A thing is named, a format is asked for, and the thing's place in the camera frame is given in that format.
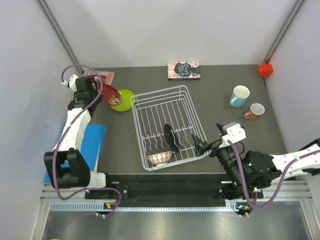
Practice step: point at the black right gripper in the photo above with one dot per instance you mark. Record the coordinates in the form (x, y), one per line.
(201, 147)

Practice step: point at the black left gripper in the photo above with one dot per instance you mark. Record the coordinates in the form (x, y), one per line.
(99, 99)

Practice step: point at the dark red plate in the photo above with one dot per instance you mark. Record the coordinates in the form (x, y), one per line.
(111, 96)

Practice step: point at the lime green plate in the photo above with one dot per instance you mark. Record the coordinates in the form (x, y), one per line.
(127, 97)

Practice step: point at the light blue mug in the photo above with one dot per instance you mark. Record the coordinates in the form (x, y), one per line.
(239, 96)

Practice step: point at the salmon pink mug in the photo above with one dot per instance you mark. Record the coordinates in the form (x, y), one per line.
(256, 110)

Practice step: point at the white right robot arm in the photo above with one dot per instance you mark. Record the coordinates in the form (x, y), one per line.
(256, 170)

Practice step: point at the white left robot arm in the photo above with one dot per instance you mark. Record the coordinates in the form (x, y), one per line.
(72, 135)

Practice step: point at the pink cover book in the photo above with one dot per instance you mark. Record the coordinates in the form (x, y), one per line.
(106, 76)

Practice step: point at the blue foam pad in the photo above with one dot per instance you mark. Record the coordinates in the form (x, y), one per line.
(95, 142)

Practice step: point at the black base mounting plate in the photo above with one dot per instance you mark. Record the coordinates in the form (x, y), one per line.
(213, 185)

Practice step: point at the red patterned white bowl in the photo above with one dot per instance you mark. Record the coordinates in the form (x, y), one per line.
(160, 158)

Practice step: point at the floral Little Women book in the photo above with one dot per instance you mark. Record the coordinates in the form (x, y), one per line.
(183, 70)

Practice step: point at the red cube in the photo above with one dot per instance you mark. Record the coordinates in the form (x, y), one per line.
(265, 70)

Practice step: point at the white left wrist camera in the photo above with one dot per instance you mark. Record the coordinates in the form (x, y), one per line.
(71, 83)

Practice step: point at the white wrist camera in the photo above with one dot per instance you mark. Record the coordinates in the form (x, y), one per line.
(71, 83)
(232, 132)

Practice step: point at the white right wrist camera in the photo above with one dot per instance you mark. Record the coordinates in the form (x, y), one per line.
(232, 132)

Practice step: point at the white wire dish rack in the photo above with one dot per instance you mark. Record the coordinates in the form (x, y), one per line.
(173, 106)

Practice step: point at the grey slotted cable duct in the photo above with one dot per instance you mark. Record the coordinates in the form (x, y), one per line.
(99, 206)

